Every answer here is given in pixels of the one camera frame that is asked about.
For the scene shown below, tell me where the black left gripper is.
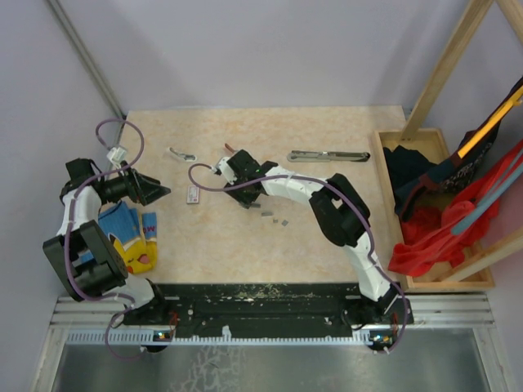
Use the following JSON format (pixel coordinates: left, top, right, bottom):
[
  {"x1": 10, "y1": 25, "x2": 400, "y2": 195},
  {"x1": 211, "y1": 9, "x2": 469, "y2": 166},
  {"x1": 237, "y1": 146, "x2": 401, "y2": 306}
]
[{"x1": 101, "y1": 160, "x2": 170, "y2": 206}]

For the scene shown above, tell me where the black grey large stapler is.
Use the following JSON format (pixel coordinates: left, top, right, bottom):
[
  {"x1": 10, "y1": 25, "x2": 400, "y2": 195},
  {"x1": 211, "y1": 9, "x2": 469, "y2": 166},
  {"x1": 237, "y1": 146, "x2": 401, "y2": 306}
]
[{"x1": 287, "y1": 150, "x2": 371, "y2": 163}]

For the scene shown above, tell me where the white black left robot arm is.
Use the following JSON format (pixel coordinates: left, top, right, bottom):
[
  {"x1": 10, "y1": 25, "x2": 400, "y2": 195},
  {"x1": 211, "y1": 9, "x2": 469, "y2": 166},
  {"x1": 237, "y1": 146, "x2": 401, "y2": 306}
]
[{"x1": 42, "y1": 158, "x2": 171, "y2": 324}]

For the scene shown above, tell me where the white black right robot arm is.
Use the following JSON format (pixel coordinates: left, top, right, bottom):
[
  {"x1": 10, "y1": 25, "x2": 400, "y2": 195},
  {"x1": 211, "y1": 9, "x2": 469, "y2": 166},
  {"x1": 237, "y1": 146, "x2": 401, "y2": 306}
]
[{"x1": 217, "y1": 149, "x2": 400, "y2": 323}]

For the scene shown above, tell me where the blue yellow cartoon cloth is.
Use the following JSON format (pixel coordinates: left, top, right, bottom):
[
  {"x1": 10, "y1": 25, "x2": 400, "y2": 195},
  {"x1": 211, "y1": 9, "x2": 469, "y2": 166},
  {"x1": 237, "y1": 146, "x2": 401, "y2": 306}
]
[{"x1": 98, "y1": 202, "x2": 158, "y2": 274}]

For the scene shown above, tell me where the red white staple box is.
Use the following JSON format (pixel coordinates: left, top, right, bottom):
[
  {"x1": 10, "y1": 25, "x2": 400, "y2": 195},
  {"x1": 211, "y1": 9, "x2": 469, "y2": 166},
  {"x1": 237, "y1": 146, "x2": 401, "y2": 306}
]
[{"x1": 186, "y1": 185, "x2": 200, "y2": 205}]

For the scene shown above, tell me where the red cloth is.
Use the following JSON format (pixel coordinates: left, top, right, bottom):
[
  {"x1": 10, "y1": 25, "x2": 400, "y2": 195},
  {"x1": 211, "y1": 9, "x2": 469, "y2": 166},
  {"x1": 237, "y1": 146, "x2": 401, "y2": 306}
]
[{"x1": 388, "y1": 142, "x2": 522, "y2": 277}]

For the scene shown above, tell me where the wooden tray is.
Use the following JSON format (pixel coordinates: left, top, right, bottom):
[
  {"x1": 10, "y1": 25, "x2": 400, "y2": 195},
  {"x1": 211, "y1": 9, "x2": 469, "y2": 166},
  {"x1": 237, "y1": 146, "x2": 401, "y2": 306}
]
[{"x1": 370, "y1": 128, "x2": 494, "y2": 293}]

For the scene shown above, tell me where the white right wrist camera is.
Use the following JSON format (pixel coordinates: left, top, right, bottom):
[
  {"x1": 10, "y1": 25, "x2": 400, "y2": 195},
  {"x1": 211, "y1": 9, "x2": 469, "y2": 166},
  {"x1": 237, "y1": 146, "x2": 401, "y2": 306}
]
[{"x1": 215, "y1": 157, "x2": 237, "y2": 185}]

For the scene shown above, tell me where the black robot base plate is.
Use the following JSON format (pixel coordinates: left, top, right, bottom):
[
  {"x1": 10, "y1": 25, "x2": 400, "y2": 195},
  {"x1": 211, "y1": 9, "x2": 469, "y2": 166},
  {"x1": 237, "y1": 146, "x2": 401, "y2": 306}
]
[{"x1": 123, "y1": 283, "x2": 413, "y2": 339}]

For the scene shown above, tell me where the aluminium rail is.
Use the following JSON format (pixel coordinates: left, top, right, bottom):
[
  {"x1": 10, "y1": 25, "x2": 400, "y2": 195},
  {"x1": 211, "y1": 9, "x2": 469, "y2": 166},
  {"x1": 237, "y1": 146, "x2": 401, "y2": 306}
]
[{"x1": 50, "y1": 294, "x2": 495, "y2": 346}]

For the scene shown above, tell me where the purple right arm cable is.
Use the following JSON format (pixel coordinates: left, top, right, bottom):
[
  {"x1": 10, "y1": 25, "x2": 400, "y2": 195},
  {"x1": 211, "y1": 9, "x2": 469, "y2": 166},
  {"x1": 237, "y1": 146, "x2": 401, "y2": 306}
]
[{"x1": 188, "y1": 163, "x2": 409, "y2": 354}]

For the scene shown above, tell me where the light blue strap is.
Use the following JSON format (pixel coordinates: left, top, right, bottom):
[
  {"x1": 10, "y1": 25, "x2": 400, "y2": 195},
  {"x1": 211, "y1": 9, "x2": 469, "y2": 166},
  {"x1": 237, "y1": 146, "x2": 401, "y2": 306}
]
[{"x1": 450, "y1": 165, "x2": 523, "y2": 234}]

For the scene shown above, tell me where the wooden frame beam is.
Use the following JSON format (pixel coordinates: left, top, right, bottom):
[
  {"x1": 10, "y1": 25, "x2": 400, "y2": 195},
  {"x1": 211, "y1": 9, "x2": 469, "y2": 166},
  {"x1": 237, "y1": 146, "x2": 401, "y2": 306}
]
[{"x1": 400, "y1": 0, "x2": 493, "y2": 140}]

